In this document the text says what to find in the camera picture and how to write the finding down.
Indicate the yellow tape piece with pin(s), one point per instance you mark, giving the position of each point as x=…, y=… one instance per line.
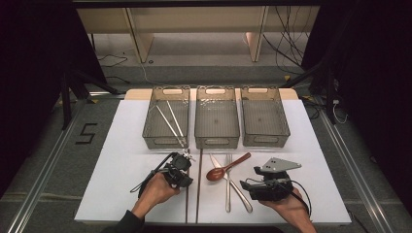
x=94, y=101
x=287, y=77

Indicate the white table cover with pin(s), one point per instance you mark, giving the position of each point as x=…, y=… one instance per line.
x=129, y=136

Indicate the brown wooden spoon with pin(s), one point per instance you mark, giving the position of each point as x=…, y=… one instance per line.
x=215, y=174

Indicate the brown wooden chopstick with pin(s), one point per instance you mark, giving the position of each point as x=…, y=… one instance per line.
x=187, y=207
x=198, y=194

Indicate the black overhead beam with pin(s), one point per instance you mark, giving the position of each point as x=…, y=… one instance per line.
x=194, y=3

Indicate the beige wooden desk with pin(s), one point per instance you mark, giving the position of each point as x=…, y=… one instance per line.
x=194, y=19

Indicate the person's right hand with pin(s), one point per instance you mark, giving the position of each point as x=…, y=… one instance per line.
x=288, y=208

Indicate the smoky transparent plastic bin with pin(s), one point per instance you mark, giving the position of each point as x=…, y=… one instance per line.
x=216, y=123
x=162, y=129
x=264, y=121

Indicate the silver metal fork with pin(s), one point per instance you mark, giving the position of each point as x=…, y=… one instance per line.
x=228, y=204

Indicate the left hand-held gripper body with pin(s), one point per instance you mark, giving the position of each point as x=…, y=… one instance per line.
x=178, y=168

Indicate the black metal stand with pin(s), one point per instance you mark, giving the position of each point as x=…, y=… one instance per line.
x=330, y=97
x=66, y=103

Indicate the white chopstick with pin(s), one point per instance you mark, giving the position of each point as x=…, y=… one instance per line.
x=175, y=118
x=168, y=124

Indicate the long aluminium floor rail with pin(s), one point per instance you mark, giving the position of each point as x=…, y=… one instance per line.
x=356, y=174
x=42, y=181

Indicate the black curtain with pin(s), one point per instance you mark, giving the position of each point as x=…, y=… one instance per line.
x=32, y=64
x=372, y=64

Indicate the silver metal knife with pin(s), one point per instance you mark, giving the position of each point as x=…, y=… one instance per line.
x=247, y=207

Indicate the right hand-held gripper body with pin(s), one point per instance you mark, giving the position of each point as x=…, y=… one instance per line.
x=272, y=191

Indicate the short aluminium floor rail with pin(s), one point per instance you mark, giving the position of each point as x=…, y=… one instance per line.
x=107, y=94

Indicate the person's left hand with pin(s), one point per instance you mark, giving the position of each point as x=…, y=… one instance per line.
x=158, y=191

